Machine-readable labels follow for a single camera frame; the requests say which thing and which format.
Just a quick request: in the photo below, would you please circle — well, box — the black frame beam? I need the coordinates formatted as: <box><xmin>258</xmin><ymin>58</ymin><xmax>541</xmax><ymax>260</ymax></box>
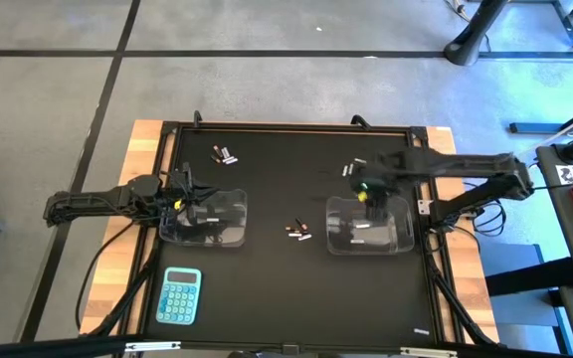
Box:
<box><xmin>0</xmin><ymin>334</ymin><xmax>144</xmax><ymax>358</ymax></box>

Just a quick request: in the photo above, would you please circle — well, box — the dark metal floor frame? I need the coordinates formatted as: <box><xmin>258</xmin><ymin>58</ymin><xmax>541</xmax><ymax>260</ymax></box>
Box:
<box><xmin>508</xmin><ymin>95</ymin><xmax>573</xmax><ymax>136</ymax></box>

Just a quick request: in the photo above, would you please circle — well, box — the silver metal bracket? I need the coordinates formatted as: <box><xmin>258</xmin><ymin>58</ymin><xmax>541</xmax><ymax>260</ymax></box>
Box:
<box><xmin>123</xmin><ymin>340</ymin><xmax>183</xmax><ymax>354</ymax></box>
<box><xmin>399</xmin><ymin>346</ymin><xmax>460</xmax><ymax>358</ymax></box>

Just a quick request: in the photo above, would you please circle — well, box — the black coiled cable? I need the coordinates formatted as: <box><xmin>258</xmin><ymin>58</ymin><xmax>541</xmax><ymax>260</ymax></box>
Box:
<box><xmin>469</xmin><ymin>198</ymin><xmax>508</xmax><ymax>239</ymax></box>

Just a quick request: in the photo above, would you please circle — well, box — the grey side table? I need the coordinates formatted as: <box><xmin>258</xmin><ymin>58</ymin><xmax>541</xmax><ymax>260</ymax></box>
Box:
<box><xmin>535</xmin><ymin>143</ymin><xmax>573</xmax><ymax>358</ymax></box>

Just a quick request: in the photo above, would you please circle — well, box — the teal calculator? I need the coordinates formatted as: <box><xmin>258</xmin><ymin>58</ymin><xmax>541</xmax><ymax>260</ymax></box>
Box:
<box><xmin>154</xmin><ymin>267</ymin><xmax>203</xmax><ymax>327</ymax></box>

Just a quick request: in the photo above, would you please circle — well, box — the clear plastic bin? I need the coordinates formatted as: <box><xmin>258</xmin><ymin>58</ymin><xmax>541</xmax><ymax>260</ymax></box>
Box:
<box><xmin>324</xmin><ymin>195</ymin><xmax>416</xmax><ymax>257</ymax></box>
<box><xmin>158</xmin><ymin>187</ymin><xmax>249</xmax><ymax>249</ymax></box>

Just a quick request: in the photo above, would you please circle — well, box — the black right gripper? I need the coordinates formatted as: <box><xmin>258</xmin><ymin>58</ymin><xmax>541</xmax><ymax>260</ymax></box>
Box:
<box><xmin>352</xmin><ymin>165</ymin><xmax>396</xmax><ymax>223</ymax></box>

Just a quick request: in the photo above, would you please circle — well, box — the black floor cable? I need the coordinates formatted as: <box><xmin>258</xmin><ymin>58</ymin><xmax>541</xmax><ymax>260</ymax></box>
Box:
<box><xmin>74</xmin><ymin>220</ymin><xmax>136</xmax><ymax>333</ymax></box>

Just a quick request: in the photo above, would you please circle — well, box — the black table mat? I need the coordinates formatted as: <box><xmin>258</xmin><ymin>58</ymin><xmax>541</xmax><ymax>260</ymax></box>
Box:
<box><xmin>144</xmin><ymin>127</ymin><xmax>440</xmax><ymax>349</ymax></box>

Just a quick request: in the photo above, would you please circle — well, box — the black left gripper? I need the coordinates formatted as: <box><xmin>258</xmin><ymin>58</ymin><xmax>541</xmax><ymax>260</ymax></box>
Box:
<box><xmin>159</xmin><ymin>162</ymin><xmax>222</xmax><ymax>221</ymax></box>

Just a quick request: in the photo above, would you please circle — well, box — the black stand base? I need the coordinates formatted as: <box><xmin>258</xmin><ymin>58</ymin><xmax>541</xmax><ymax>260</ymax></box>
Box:
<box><xmin>443</xmin><ymin>0</ymin><xmax>509</xmax><ymax>68</ymax></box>

